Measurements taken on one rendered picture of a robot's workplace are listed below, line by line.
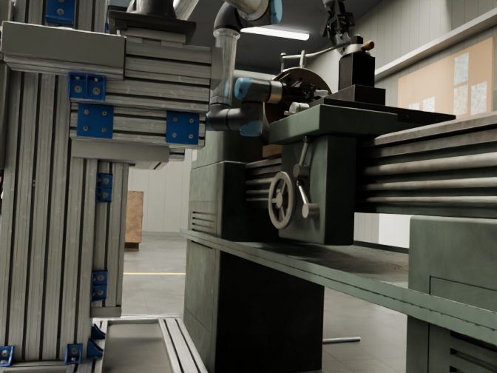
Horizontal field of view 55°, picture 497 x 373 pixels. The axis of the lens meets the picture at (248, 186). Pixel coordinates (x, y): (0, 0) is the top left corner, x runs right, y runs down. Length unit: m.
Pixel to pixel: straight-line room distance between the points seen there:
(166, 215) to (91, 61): 10.53
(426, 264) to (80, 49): 0.87
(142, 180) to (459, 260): 10.98
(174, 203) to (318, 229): 10.57
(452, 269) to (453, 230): 0.06
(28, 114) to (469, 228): 1.18
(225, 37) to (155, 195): 10.01
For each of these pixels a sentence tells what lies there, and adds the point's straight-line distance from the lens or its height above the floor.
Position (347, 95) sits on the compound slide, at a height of 1.00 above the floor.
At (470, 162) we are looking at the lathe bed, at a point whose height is 0.78.
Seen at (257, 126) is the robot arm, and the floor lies 0.95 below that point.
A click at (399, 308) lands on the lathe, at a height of 0.53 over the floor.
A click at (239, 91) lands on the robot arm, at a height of 1.06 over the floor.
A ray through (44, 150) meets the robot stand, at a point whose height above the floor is 0.82.
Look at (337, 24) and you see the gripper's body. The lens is 1.95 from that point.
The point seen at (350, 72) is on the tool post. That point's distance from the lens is 1.38.
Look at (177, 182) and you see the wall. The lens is 11.67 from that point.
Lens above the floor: 0.68
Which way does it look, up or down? 2 degrees up
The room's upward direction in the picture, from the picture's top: 2 degrees clockwise
